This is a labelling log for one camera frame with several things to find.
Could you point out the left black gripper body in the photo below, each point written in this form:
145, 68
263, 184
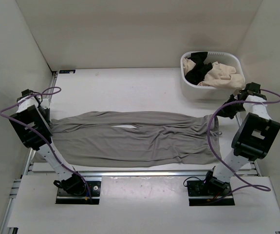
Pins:
46, 113

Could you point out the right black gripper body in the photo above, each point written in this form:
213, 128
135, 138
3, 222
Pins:
231, 109

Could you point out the grey trousers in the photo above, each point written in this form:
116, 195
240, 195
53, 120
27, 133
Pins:
136, 139

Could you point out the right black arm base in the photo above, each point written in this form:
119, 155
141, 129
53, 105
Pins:
204, 193

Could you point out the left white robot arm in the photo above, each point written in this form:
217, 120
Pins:
31, 123

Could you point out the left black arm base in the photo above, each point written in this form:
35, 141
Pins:
75, 192

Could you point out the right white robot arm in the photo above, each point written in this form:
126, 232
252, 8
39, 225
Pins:
253, 139

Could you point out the beige trousers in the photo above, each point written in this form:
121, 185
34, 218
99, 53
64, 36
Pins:
220, 76

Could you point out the black trousers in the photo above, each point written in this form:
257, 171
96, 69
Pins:
197, 74

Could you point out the white laundry basket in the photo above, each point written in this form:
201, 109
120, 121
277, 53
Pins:
191, 91

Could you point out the blue label sticker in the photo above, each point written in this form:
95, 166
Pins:
67, 71

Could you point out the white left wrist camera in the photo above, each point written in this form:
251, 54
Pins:
45, 104

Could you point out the left aluminium rail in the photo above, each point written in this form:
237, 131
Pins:
31, 154

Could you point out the front aluminium rail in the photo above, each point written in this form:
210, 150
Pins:
251, 172

